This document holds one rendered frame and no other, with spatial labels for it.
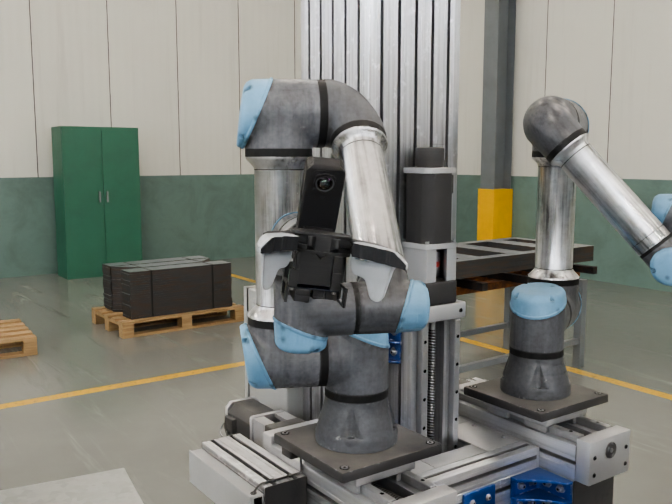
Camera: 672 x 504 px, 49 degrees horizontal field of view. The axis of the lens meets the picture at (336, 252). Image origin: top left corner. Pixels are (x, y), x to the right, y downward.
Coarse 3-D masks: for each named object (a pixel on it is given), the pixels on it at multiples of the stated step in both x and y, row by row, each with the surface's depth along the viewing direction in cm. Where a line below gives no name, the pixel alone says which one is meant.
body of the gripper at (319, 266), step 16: (320, 240) 82; (336, 240) 82; (304, 256) 83; (320, 256) 83; (336, 256) 83; (288, 272) 86; (304, 272) 83; (320, 272) 83; (336, 272) 83; (288, 288) 82; (304, 288) 83; (320, 288) 84; (336, 288) 83
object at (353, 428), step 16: (336, 400) 131; (352, 400) 130; (368, 400) 130; (384, 400) 132; (320, 416) 134; (336, 416) 131; (352, 416) 130; (368, 416) 130; (384, 416) 132; (320, 432) 133; (336, 432) 130; (352, 432) 130; (368, 432) 129; (384, 432) 131; (336, 448) 130; (352, 448) 129; (368, 448) 129; (384, 448) 131
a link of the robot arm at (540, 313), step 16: (528, 288) 163; (544, 288) 162; (560, 288) 161; (512, 304) 162; (528, 304) 158; (544, 304) 156; (560, 304) 158; (512, 320) 162; (528, 320) 158; (544, 320) 157; (560, 320) 158; (512, 336) 162; (528, 336) 158; (544, 336) 157; (560, 336) 159; (544, 352) 158
